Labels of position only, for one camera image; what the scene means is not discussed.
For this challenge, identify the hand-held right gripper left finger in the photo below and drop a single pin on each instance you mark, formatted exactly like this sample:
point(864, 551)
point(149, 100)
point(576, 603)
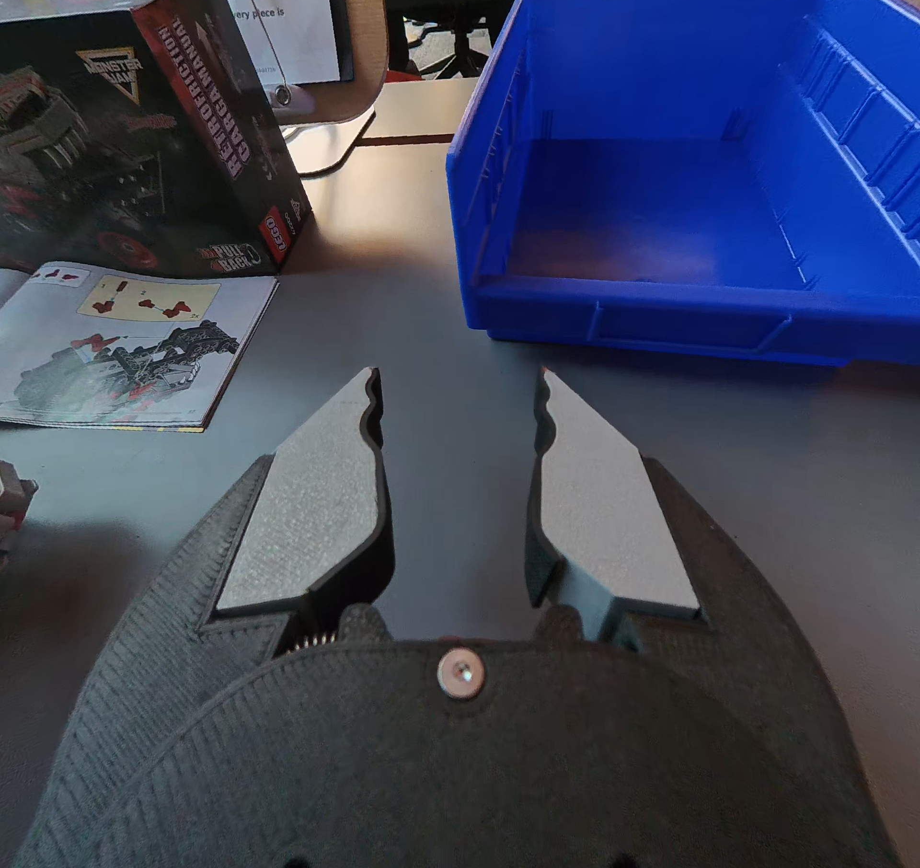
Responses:
point(309, 508)

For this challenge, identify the computer monitor with wooden frame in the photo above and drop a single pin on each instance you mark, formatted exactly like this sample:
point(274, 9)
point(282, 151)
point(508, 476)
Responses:
point(309, 19)

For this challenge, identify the open instruction booklet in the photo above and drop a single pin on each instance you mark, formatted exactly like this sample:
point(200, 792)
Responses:
point(122, 343)

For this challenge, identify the black toy truck box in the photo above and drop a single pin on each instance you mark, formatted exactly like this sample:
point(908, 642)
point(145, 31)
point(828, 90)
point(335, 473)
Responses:
point(129, 135)

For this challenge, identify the white monitor stand base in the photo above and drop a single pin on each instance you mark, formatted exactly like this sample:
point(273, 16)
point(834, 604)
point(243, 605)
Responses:
point(323, 138)

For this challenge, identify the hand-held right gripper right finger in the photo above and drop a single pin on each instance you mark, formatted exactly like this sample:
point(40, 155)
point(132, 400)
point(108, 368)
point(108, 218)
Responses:
point(604, 508)

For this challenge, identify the grey toy truck model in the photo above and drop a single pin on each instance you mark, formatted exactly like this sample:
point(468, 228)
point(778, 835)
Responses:
point(13, 508)

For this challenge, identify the blue plastic storage bin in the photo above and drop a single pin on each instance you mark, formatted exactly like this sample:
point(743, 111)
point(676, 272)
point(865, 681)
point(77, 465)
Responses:
point(690, 163)

